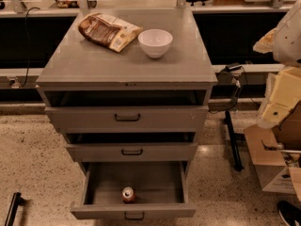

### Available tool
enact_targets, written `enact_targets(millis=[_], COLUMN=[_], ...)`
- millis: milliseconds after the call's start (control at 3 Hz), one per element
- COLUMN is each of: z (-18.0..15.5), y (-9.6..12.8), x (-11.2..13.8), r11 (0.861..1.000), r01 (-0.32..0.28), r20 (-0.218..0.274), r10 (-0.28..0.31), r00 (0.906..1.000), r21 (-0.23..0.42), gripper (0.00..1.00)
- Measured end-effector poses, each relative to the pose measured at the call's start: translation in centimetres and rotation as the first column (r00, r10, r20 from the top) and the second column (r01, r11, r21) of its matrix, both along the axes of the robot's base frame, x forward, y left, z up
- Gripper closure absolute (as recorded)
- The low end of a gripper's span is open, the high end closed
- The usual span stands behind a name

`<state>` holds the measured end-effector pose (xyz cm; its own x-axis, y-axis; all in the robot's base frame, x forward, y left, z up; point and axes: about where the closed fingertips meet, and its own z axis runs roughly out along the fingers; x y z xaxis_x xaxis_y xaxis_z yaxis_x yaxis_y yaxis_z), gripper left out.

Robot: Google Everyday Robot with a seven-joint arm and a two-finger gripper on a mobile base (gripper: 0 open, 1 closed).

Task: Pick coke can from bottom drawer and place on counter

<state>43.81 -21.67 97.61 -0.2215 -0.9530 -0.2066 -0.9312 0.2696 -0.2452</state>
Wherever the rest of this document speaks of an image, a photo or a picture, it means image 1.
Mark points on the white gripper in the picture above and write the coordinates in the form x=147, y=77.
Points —
x=289, y=42

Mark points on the red coke can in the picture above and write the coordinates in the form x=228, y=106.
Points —
x=128, y=195

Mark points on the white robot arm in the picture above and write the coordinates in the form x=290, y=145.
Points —
x=287, y=40

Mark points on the grey top drawer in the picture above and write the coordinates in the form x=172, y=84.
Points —
x=150, y=119

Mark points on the grey drawer cabinet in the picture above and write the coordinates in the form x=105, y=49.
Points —
x=81, y=73

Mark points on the grey middle drawer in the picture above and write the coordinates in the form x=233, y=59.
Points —
x=130, y=152

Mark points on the grey open bottom drawer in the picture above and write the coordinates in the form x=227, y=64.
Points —
x=160, y=191

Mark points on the black power adapter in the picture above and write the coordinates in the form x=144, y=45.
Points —
x=233, y=67

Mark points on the brown cardboard box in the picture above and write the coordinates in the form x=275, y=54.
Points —
x=275, y=153

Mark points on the white bowl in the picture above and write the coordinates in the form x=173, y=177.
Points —
x=155, y=42

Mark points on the black stand pole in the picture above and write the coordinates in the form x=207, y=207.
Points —
x=233, y=143

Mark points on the brown chip bag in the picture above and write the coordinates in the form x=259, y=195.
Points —
x=108, y=31

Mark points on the black shoe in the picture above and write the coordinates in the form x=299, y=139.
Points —
x=290, y=215

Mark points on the black bar handle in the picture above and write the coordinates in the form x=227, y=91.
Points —
x=16, y=201

